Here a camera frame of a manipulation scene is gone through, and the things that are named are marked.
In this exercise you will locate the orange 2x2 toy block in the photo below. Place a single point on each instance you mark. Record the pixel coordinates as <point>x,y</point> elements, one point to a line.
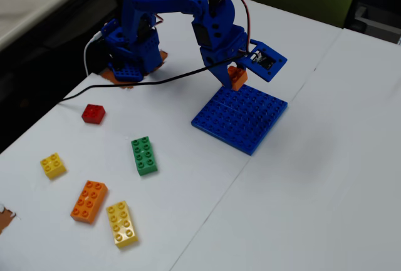
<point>237,78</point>

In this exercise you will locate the orange 2x4 toy block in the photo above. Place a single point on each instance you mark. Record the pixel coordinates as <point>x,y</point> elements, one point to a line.
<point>89,202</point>

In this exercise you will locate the white side table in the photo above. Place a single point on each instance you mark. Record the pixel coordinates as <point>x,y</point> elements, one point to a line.
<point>31,2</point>

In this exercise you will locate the blue 8x8 stud baseplate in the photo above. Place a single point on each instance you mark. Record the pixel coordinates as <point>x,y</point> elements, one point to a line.
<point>239,120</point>

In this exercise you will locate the yellow 2x2 toy block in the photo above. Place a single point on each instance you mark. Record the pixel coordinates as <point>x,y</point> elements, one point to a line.
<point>53,166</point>

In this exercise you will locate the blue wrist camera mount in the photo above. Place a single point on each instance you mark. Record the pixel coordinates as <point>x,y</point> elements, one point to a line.
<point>266,60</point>

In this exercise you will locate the yellow 2x4 toy block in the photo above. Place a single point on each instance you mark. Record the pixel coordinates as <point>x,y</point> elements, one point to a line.
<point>122,224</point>

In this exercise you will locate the grey storage box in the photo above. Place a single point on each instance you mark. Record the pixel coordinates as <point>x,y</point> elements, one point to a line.
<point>376,23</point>

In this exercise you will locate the red 2x2 toy block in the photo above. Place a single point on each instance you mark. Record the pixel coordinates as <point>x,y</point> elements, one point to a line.
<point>93,114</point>

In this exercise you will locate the green 2x4 toy block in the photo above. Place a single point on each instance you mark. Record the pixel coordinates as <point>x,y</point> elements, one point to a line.
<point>144,156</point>

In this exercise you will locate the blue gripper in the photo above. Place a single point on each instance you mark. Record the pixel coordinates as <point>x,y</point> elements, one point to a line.
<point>219,56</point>

